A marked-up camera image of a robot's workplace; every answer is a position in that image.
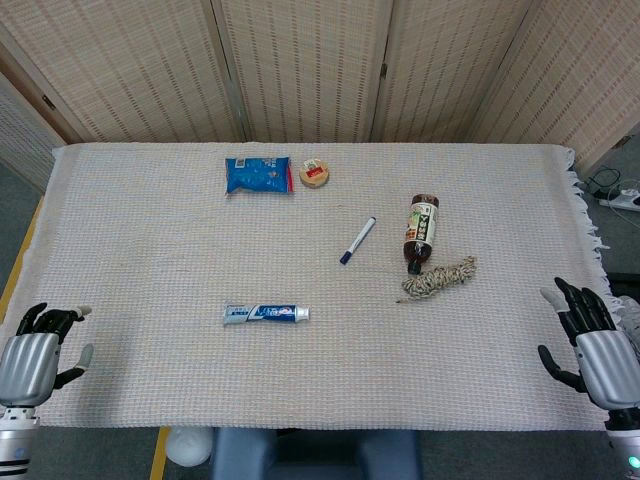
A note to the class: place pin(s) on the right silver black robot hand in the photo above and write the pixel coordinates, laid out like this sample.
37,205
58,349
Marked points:
605,365

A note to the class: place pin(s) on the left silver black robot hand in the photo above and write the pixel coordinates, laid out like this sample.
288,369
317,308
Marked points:
25,365

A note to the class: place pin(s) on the blue white toothpaste tube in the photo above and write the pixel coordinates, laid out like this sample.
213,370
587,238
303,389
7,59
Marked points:
265,314

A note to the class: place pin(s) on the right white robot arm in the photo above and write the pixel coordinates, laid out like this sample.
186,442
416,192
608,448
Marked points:
625,445

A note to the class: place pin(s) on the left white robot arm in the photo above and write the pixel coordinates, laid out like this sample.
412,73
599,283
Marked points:
15,445

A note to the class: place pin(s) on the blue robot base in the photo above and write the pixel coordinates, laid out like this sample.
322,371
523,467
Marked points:
315,455

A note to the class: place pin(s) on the blue white marker pen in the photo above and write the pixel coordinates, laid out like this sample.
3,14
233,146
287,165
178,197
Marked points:
358,240

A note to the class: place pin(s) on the white power strip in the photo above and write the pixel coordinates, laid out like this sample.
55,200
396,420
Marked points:
622,197

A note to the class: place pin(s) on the white round object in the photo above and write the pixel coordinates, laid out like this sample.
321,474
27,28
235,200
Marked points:
189,446

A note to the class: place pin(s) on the white woven tablecloth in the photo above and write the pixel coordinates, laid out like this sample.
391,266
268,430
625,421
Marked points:
200,250

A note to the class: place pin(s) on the brown drink bottle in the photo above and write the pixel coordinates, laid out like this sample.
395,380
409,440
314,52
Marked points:
421,230

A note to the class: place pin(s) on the woven folding screen panel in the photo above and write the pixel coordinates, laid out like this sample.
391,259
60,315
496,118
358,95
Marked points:
450,70
305,70
585,75
20,135
135,70

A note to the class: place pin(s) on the blue snack bag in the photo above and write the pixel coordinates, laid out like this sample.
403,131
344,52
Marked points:
257,175

